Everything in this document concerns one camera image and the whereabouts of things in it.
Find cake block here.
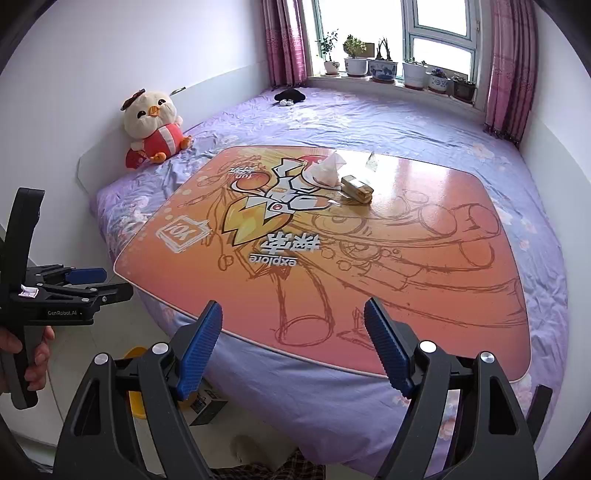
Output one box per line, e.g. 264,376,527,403
341,175,374,204

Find white tissue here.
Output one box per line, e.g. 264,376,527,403
303,151,346,190

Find yellow plastic trash bin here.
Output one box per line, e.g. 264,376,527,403
121,346,206,421

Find person's left hand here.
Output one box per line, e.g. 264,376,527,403
0,325,56,394

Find metal table leg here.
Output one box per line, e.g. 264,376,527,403
526,385,553,443

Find black cardboard box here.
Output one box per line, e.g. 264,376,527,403
179,379,228,427

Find purple floral bed sheet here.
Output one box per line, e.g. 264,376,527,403
91,88,568,475

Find plaid trouser legs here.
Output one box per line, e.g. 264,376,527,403
209,447,327,480

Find chick plush toy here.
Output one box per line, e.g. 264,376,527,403
120,89,192,170

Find orange printed folding table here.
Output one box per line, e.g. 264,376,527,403
114,146,531,381

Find black plush toy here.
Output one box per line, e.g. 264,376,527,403
274,88,305,107

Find clear plastic sheet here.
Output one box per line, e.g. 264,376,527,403
366,151,377,171

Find left pink curtain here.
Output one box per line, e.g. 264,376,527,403
262,0,308,87

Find pink curtain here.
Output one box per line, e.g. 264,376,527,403
262,0,308,87
485,0,538,146

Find dark square pot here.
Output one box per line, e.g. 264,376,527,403
452,76,477,104

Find small leafy potted plant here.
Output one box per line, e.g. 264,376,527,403
318,31,339,76

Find small patterned pot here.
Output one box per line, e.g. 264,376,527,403
429,68,449,94

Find white pot green plant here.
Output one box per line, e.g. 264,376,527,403
342,35,368,77

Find right pink curtain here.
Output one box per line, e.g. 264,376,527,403
485,0,538,146

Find blue white porcelain planter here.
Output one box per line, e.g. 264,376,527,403
369,38,398,84

